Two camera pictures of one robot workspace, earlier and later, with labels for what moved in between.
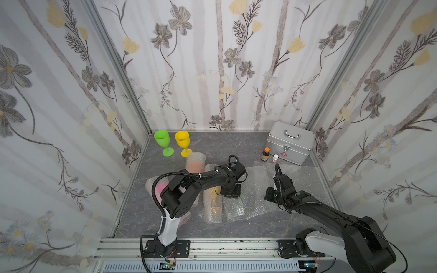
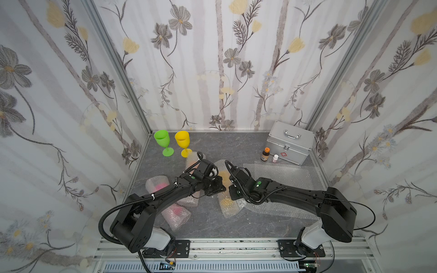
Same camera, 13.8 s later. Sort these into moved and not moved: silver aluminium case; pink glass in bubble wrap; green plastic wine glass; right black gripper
Moved: right black gripper
Not moved: pink glass in bubble wrap; green plastic wine glass; silver aluminium case
